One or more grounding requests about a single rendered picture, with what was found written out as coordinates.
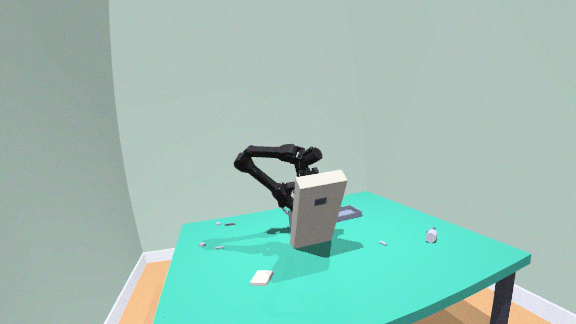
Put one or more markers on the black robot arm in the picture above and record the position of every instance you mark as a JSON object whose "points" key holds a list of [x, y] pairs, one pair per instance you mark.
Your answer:
{"points": [[286, 153]]}

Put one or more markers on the white flat block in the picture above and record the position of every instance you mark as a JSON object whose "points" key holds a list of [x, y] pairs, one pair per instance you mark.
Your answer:
{"points": [[261, 278]]}

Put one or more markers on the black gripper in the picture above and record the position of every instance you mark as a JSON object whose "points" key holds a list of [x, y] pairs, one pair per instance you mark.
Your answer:
{"points": [[290, 186]]}

